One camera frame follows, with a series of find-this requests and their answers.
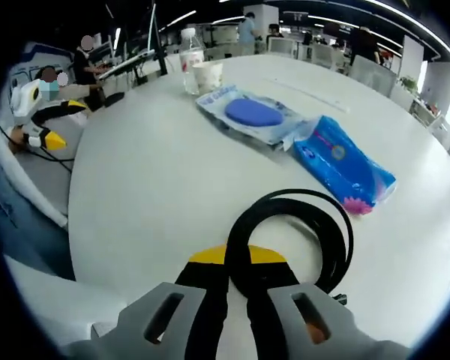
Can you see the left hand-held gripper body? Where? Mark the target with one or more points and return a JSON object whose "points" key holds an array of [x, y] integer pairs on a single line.
{"points": [[24, 105]]}

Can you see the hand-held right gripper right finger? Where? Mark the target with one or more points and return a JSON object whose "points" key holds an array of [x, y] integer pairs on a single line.
{"points": [[273, 273]]}

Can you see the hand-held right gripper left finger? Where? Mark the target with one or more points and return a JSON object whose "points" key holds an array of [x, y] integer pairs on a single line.
{"points": [[202, 277]]}

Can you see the blue tissue pack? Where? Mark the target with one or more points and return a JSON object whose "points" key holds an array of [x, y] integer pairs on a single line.
{"points": [[341, 161]]}

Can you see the clear plastic water bottle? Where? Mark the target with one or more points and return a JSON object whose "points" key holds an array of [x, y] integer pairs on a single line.
{"points": [[191, 60]]}

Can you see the white paper cup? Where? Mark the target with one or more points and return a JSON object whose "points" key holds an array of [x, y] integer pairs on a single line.
{"points": [[208, 77]]}

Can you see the clear bag with blue disc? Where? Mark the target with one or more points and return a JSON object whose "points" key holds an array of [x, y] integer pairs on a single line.
{"points": [[251, 112]]}

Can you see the person's left hand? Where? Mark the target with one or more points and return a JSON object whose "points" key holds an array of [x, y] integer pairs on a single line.
{"points": [[17, 137]]}

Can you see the white blue display board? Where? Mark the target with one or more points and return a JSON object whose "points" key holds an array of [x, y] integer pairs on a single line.
{"points": [[30, 56]]}

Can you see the black laptop stand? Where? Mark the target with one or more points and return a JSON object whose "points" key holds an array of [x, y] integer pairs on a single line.
{"points": [[114, 98]]}

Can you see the grey laptop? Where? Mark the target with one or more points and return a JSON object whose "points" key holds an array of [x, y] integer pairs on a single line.
{"points": [[125, 65]]}

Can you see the person's blue jeans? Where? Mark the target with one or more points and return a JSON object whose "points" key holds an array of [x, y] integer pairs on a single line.
{"points": [[22, 225]]}

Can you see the white partition cabinet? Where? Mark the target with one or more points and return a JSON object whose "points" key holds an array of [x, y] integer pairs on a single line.
{"points": [[375, 77]]}

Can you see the white office chair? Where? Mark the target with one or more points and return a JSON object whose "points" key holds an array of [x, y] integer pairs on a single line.
{"points": [[324, 56], [281, 45]]}

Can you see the green potted plant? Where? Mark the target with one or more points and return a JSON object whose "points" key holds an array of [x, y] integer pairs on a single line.
{"points": [[408, 81]]}

